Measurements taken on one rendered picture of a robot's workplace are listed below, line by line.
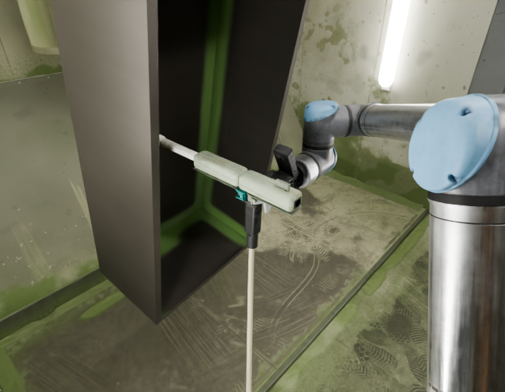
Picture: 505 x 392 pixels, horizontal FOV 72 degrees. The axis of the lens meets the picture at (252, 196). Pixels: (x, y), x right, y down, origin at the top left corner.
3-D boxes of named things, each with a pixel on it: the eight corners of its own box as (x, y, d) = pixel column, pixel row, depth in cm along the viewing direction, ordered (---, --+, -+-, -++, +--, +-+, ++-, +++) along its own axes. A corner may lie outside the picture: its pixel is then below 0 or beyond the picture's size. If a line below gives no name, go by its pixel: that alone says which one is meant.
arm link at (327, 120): (338, 97, 102) (333, 138, 108) (299, 99, 100) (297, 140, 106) (352, 105, 94) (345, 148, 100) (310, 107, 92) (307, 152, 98)
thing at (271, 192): (295, 262, 88) (306, 184, 75) (284, 272, 84) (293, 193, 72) (170, 191, 113) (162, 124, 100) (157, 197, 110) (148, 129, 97)
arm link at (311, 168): (320, 160, 96) (291, 148, 101) (311, 166, 93) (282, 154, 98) (315, 187, 101) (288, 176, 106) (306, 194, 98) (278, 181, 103)
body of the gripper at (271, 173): (279, 212, 90) (304, 194, 98) (283, 183, 86) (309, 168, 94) (256, 201, 94) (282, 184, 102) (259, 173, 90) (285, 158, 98)
